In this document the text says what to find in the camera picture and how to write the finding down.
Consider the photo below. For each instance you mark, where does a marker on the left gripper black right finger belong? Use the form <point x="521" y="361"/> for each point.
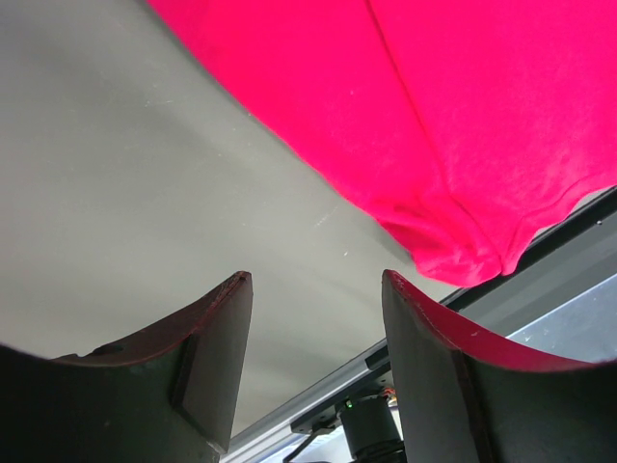
<point x="467" y="394"/>

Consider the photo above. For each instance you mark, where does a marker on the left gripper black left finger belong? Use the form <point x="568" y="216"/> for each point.
<point x="166" y="393"/>

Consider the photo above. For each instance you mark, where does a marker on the crimson red t-shirt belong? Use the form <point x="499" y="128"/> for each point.
<point x="462" y="127"/>

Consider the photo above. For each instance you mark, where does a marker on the aluminium front frame rail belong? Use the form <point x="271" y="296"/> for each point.
<point x="307" y="361"/>

